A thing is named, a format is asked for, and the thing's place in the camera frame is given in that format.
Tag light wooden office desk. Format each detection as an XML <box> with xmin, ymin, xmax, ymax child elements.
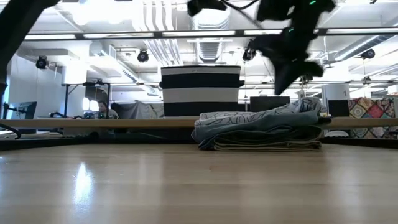
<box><xmin>0</xmin><ymin>118</ymin><xmax>398</xmax><ymax>130</ymax></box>

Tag black aluminium table frame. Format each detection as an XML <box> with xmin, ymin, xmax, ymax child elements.
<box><xmin>0</xmin><ymin>130</ymin><xmax>398</xmax><ymax>151</ymax></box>

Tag black monitor box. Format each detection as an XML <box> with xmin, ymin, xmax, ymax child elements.
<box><xmin>249</xmin><ymin>96</ymin><xmax>291</xmax><ymax>113</ymax></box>

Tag person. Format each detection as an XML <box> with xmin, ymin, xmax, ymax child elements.
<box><xmin>96</xmin><ymin>100</ymin><xmax>119</xmax><ymax>120</ymax></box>

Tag black monitor on stand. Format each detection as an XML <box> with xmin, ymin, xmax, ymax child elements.
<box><xmin>2</xmin><ymin>101</ymin><xmax>38</xmax><ymax>121</ymax></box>

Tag black frame table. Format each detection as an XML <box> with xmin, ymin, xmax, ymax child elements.
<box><xmin>61</xmin><ymin>81</ymin><xmax>112</xmax><ymax>119</ymax></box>

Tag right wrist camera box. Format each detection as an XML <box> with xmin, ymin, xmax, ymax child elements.
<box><xmin>255</xmin><ymin>0</ymin><xmax>296</xmax><ymax>22</ymax></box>

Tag navy white striped fabric bin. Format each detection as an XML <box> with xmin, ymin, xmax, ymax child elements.
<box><xmin>159</xmin><ymin>65</ymin><xmax>246</xmax><ymax>121</ymax></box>

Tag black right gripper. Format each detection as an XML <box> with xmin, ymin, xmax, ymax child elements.
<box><xmin>248</xmin><ymin>26</ymin><xmax>326</xmax><ymax>96</ymax></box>

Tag small black screen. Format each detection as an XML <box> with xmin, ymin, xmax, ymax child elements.
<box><xmin>328</xmin><ymin>99</ymin><xmax>351</xmax><ymax>118</ymax></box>

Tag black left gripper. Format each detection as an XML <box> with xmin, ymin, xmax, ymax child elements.
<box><xmin>186</xmin><ymin>0</ymin><xmax>228</xmax><ymax>17</ymax></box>

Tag grey covered bundle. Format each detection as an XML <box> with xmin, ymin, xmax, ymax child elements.
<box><xmin>110</xmin><ymin>101</ymin><xmax>164</xmax><ymax>121</ymax></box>

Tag black looped cable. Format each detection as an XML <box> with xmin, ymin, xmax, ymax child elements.
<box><xmin>0</xmin><ymin>123</ymin><xmax>22</xmax><ymax>140</ymax></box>

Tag khaki shorts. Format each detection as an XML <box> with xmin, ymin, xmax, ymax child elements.
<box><xmin>212</xmin><ymin>125</ymin><xmax>323</xmax><ymax>153</ymax></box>

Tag white leaf-print cloth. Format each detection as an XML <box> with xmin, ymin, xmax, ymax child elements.
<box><xmin>193</xmin><ymin>96</ymin><xmax>328</xmax><ymax>126</ymax></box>

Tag teal green shorts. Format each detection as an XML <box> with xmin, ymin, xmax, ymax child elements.
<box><xmin>190</xmin><ymin>106</ymin><xmax>325</xmax><ymax>151</ymax></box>

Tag white cabinet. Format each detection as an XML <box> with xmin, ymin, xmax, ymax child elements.
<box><xmin>322</xmin><ymin>83</ymin><xmax>351</xmax><ymax>118</ymax></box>

